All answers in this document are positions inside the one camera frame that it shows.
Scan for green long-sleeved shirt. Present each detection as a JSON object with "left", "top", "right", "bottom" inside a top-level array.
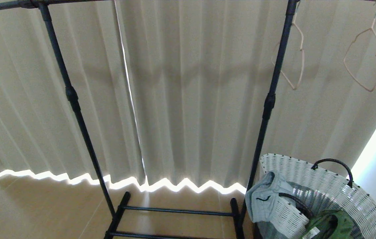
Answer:
[{"left": 299, "top": 209, "right": 355, "bottom": 239}]

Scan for black clothes rack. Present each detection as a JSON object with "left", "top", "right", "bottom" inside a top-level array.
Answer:
[{"left": 0, "top": 0, "right": 376, "bottom": 239}]

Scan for white laundry basket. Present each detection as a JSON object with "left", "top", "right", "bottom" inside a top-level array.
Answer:
[{"left": 255, "top": 153, "right": 376, "bottom": 239}]

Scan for beige curtain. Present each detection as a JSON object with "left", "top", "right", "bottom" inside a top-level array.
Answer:
[{"left": 0, "top": 0, "right": 376, "bottom": 195}]

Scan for pale grey shorts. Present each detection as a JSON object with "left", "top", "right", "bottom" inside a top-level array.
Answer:
[{"left": 245, "top": 171, "right": 296, "bottom": 224}]

